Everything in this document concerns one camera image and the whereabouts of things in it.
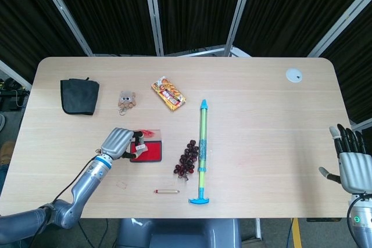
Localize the aluminium frame post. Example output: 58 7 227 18
307 0 372 57
224 0 257 57
141 0 165 56
34 0 94 56

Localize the grey metal table frame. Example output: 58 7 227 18
162 45 252 57

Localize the red ink pad clear lid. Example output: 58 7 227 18
129 128 163 163

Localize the blue green water pump toy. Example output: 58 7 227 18
188 99 212 206

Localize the dark folded cloth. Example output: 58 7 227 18
60 77 101 116

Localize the yellow snack box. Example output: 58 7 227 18
151 76 187 112

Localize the dark red grape bunch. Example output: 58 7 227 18
173 139 200 182

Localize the white cable grommet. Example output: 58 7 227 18
285 68 303 83

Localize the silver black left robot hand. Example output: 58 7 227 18
100 127 146 161

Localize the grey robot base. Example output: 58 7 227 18
116 218 242 248

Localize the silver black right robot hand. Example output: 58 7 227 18
319 124 372 194

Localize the brown shoe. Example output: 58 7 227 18
0 140 16 166

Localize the brown plush keychain toy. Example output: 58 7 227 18
117 90 137 116

